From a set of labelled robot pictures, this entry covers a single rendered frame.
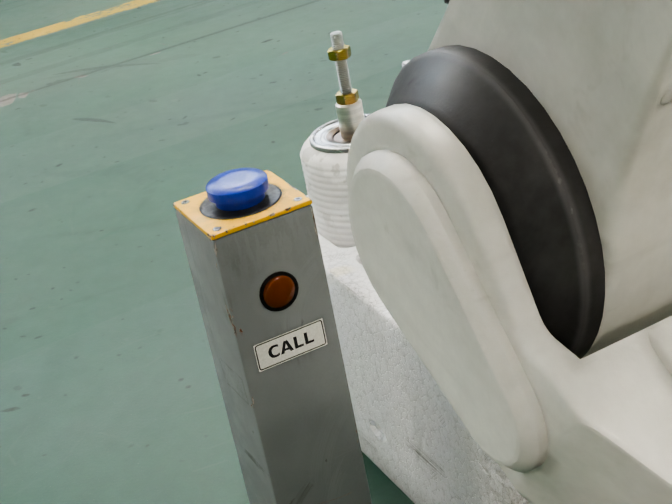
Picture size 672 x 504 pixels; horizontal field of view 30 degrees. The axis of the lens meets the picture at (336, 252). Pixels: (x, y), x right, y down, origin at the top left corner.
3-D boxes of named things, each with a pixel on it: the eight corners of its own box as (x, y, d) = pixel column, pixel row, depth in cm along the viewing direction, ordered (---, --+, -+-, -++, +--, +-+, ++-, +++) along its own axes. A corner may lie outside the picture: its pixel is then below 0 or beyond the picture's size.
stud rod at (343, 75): (355, 116, 105) (339, 29, 102) (358, 119, 104) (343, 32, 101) (344, 119, 105) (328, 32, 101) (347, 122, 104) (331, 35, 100)
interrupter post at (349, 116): (363, 130, 106) (357, 93, 105) (372, 138, 104) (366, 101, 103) (337, 137, 106) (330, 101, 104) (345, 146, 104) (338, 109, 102)
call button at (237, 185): (282, 206, 79) (276, 177, 79) (225, 227, 78) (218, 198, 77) (258, 188, 83) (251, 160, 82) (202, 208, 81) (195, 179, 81)
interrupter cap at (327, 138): (382, 113, 109) (380, 106, 109) (412, 139, 102) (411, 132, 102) (300, 136, 108) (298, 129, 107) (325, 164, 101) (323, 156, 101)
